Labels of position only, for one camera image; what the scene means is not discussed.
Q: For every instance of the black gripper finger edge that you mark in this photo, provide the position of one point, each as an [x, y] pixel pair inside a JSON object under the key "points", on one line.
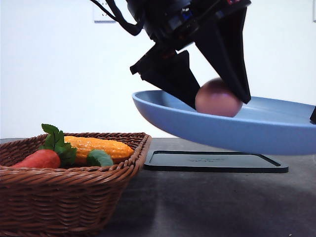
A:
{"points": [[313, 116]]}

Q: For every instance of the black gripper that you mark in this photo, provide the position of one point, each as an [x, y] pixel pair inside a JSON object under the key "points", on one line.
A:
{"points": [[215, 26]]}

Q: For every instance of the blue plate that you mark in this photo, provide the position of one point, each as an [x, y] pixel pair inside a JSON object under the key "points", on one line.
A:
{"points": [[263, 126]]}

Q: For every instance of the brown egg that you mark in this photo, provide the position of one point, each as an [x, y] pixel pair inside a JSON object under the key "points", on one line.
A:
{"points": [[215, 98]]}

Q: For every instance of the brown wicker basket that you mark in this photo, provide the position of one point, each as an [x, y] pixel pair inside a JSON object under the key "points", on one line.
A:
{"points": [[75, 200]]}

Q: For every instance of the black serving tray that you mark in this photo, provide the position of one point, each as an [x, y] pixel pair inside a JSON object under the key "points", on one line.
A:
{"points": [[214, 162]]}

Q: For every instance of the green toy cucumber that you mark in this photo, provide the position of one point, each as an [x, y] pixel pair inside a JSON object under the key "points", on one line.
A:
{"points": [[99, 157]]}

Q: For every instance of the yellow toy corn cob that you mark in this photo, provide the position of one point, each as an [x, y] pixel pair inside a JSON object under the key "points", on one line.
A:
{"points": [[84, 145]]}

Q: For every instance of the orange toy carrot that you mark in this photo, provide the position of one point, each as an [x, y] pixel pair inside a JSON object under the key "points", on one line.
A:
{"points": [[53, 153]]}

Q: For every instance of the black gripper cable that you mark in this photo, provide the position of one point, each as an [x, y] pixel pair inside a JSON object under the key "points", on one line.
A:
{"points": [[133, 29]]}

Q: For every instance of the white wall socket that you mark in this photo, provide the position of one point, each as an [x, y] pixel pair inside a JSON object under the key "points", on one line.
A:
{"points": [[99, 16]]}

